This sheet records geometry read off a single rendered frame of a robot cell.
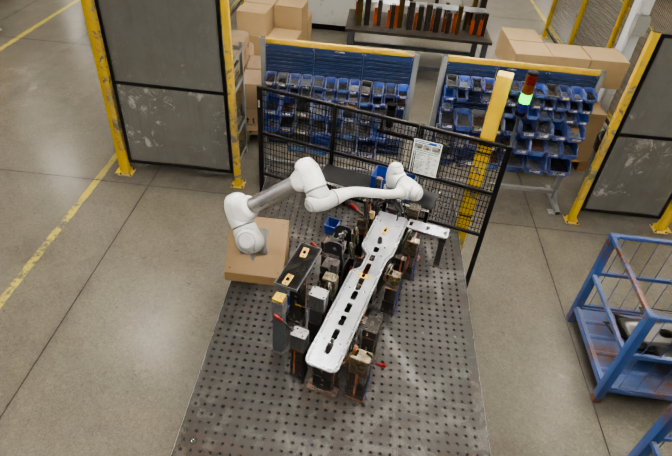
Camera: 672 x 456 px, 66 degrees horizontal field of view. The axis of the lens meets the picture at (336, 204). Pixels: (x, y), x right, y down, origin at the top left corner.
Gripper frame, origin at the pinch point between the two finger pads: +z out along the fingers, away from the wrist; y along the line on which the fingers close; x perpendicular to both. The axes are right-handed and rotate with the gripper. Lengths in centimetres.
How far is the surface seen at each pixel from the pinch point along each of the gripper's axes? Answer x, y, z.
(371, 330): -86, 18, 11
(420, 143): 55, 4, -28
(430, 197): 47, 20, 10
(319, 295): -81, -15, 3
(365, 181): 45, -30, 10
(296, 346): -109, -17, 16
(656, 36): 210, 151, -84
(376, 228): 0.2, -6.3, 13.6
